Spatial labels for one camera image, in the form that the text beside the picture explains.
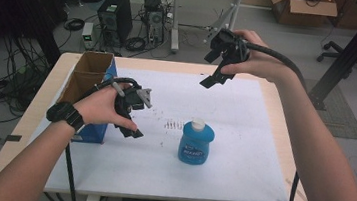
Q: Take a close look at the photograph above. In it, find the white table sheet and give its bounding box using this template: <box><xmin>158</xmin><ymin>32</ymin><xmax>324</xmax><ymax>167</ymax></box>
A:
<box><xmin>24</xmin><ymin>57</ymin><xmax>303</xmax><ymax>201</ymax></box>

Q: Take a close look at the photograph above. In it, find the blue bottle with white cap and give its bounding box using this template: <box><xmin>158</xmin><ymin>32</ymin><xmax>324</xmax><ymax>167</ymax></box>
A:
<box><xmin>176</xmin><ymin>115</ymin><xmax>218</xmax><ymax>168</ymax></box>

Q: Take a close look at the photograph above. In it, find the person's right hand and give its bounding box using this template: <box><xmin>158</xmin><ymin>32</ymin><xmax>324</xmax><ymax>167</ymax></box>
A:
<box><xmin>219</xmin><ymin>26</ymin><xmax>301</xmax><ymax>88</ymax></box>

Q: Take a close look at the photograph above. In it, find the tangle of black floor cables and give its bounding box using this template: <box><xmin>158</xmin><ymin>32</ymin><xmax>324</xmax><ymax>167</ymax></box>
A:
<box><xmin>0</xmin><ymin>33</ymin><xmax>55</xmax><ymax>129</ymax></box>

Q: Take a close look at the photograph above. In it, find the small power supply unit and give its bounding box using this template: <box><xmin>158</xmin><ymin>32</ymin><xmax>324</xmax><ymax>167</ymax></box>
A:
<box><xmin>79</xmin><ymin>21</ymin><xmax>97</xmax><ymax>51</ymax></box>

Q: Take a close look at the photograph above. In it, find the grey open computer case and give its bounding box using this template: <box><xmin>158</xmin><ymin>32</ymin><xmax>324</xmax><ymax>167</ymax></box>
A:
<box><xmin>138</xmin><ymin>0</ymin><xmax>170</xmax><ymax>47</ymax></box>

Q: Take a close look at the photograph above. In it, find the person's left hand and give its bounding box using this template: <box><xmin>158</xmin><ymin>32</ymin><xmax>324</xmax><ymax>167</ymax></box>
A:
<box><xmin>71</xmin><ymin>77</ymin><xmax>143</xmax><ymax>134</ymax></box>

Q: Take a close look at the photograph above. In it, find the black office chair base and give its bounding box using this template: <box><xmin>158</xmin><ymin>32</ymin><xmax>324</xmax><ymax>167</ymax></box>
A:
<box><xmin>315</xmin><ymin>39</ymin><xmax>357</xmax><ymax>74</ymax></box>

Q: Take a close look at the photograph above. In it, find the black computer tower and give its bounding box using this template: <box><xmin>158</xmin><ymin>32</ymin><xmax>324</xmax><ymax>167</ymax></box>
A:
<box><xmin>93</xmin><ymin>0</ymin><xmax>137</xmax><ymax>48</ymax></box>

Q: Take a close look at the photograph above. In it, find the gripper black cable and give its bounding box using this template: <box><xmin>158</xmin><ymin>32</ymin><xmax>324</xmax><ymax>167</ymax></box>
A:
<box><xmin>58</xmin><ymin>71</ymin><xmax>144</xmax><ymax>201</ymax></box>
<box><xmin>227</xmin><ymin>41</ymin><xmax>315</xmax><ymax>201</ymax></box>

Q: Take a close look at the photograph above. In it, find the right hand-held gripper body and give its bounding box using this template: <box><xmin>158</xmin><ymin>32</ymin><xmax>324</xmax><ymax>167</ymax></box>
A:
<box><xmin>207</xmin><ymin>27</ymin><xmax>254</xmax><ymax>73</ymax></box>

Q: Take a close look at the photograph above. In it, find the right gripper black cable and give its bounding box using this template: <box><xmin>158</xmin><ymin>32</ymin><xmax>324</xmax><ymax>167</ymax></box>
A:
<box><xmin>227</xmin><ymin>41</ymin><xmax>315</xmax><ymax>201</ymax></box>

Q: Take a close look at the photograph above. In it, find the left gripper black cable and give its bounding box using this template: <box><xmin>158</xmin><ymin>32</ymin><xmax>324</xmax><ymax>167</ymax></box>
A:
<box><xmin>58</xmin><ymin>71</ymin><xmax>144</xmax><ymax>201</ymax></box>

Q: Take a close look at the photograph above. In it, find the open brown cardboard box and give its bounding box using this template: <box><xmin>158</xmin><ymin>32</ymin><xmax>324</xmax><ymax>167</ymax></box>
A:
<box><xmin>265</xmin><ymin>0</ymin><xmax>340</xmax><ymax>31</ymax></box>

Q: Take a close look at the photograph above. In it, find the black metal stand post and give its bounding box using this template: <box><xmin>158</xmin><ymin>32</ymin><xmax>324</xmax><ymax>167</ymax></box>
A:
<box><xmin>305</xmin><ymin>0</ymin><xmax>357</xmax><ymax>115</ymax></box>

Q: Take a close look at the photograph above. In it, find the blue cardboard box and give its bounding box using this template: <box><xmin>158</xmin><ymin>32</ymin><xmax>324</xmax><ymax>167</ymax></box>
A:
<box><xmin>52</xmin><ymin>47</ymin><xmax>121</xmax><ymax>147</ymax></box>

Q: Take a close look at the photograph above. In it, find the black tape strip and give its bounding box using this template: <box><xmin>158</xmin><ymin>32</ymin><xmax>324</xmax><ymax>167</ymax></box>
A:
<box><xmin>0</xmin><ymin>132</ymin><xmax>23</xmax><ymax>148</ymax></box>

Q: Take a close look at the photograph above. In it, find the coiled black cable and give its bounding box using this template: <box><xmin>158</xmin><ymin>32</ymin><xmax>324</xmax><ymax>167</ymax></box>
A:
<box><xmin>123</xmin><ymin>35</ymin><xmax>148</xmax><ymax>54</ymax></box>
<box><xmin>62</xmin><ymin>16</ymin><xmax>86</xmax><ymax>33</ymax></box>

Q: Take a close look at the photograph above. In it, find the black wristwatch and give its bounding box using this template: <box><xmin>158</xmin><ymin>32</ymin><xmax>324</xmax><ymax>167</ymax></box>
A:
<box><xmin>44</xmin><ymin>99</ymin><xmax>88</xmax><ymax>134</ymax></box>

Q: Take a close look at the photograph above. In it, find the grey floor mat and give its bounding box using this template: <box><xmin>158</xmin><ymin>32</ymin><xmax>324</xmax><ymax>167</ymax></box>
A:
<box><xmin>298</xmin><ymin>78</ymin><xmax>357</xmax><ymax>140</ymax></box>

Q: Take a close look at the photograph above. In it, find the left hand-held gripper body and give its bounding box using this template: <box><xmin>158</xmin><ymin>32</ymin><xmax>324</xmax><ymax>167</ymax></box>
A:
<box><xmin>111</xmin><ymin>77</ymin><xmax>147</xmax><ymax>132</ymax></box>

